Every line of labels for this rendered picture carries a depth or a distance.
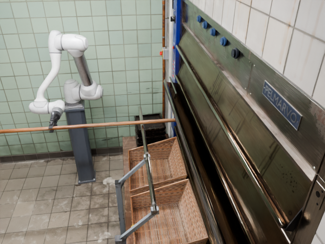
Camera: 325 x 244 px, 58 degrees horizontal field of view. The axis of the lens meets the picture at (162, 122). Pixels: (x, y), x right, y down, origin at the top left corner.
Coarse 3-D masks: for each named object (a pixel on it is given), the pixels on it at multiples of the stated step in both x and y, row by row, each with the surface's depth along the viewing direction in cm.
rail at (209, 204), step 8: (168, 88) 237; (176, 112) 203; (184, 136) 179; (192, 152) 165; (192, 160) 159; (200, 176) 148; (200, 184) 144; (208, 200) 135; (208, 208) 132; (216, 224) 123; (216, 232) 121; (224, 240) 117
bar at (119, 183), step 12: (144, 132) 229; (144, 144) 216; (144, 156) 204; (120, 180) 213; (120, 192) 217; (120, 204) 224; (156, 204) 167; (120, 216) 231; (120, 228) 238; (132, 228) 170; (120, 240) 172
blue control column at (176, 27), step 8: (176, 0) 230; (176, 8) 233; (176, 16) 235; (176, 32) 240; (176, 40) 244; (176, 48) 247; (176, 56) 251; (176, 64) 255; (176, 72) 259; (176, 80) 263; (176, 136) 295
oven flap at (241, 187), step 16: (192, 80) 215; (192, 96) 208; (192, 112) 196; (208, 112) 177; (208, 128) 172; (208, 144) 165; (224, 144) 151; (224, 160) 147; (224, 176) 144; (240, 176) 131; (240, 192) 129; (256, 192) 118; (240, 208) 126; (256, 208) 116; (240, 224) 120; (256, 224) 114; (272, 224) 106; (256, 240) 112; (272, 240) 104
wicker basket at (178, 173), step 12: (156, 144) 282; (132, 156) 287; (156, 156) 290; (168, 156) 292; (180, 156) 257; (132, 168) 281; (144, 168) 281; (156, 168) 282; (168, 168) 281; (180, 168) 252; (132, 180) 268; (144, 180) 267; (156, 180) 268; (168, 180) 236; (180, 180) 238; (132, 192) 238
